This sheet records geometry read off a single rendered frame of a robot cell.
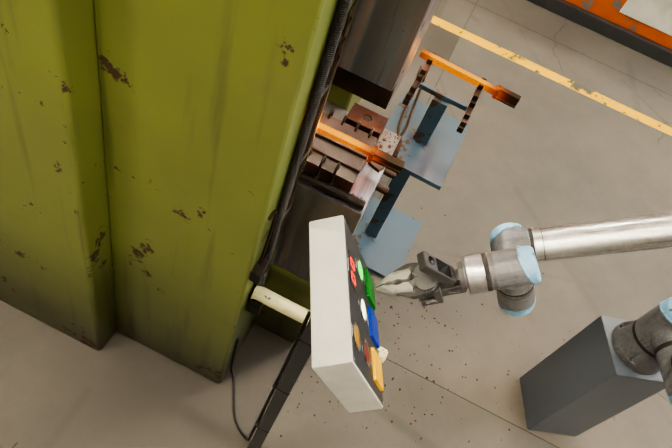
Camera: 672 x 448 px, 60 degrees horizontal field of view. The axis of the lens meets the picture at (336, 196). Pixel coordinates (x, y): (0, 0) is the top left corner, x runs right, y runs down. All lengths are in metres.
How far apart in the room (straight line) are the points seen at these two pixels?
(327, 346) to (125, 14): 0.74
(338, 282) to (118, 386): 1.31
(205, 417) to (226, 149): 1.26
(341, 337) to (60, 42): 0.77
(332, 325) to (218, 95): 0.51
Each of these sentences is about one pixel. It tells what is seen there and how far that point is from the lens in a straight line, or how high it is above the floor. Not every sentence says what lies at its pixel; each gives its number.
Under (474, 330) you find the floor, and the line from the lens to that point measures 2.77.
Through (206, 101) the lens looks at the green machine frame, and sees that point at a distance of 1.23.
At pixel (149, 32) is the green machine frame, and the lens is 1.22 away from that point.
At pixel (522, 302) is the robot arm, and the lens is 1.50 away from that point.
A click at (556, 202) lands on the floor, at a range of 3.52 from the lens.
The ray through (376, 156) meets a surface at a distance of 1.72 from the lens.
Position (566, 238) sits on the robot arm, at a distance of 1.59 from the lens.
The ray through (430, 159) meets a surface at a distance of 2.28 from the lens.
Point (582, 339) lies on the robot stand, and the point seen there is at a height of 0.47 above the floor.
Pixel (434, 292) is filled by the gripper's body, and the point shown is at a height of 1.08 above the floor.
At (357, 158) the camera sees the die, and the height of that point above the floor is 0.99.
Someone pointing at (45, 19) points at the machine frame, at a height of 1.47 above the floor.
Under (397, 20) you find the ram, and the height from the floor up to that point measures 1.54.
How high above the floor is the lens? 2.20
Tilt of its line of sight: 49 degrees down
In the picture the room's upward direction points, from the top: 22 degrees clockwise
